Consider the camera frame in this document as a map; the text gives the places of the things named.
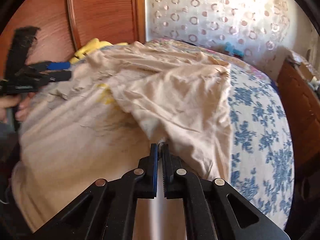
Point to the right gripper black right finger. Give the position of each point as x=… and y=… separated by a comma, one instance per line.
x=214, y=209

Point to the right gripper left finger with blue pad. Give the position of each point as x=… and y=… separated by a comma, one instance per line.
x=106, y=209

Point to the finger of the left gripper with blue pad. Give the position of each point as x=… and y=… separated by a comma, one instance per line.
x=47, y=67

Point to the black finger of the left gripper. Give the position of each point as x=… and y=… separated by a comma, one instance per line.
x=42, y=79

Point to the beige t-shirt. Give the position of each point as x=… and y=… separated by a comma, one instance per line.
x=101, y=122

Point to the person's left hand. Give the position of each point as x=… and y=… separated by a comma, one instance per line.
x=22, y=104

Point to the yellow Pikachu plush toy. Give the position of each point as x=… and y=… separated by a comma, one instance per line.
x=93, y=45

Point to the brown wooden wardrobe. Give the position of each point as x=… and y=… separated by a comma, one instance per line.
x=65, y=26

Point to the blue floral white bed blanket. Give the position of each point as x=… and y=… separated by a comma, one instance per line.
x=262, y=162

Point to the brown wooden side cabinet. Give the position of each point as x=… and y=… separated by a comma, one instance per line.
x=301, y=107

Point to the colourful floral bed quilt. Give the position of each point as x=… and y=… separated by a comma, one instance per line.
x=184, y=46

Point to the turquoise toy on headboard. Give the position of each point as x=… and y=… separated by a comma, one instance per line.
x=231, y=50

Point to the cardboard box on cabinet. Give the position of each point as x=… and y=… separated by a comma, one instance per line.
x=305, y=68

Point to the white circle-patterned curtain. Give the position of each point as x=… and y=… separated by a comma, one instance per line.
x=259, y=29

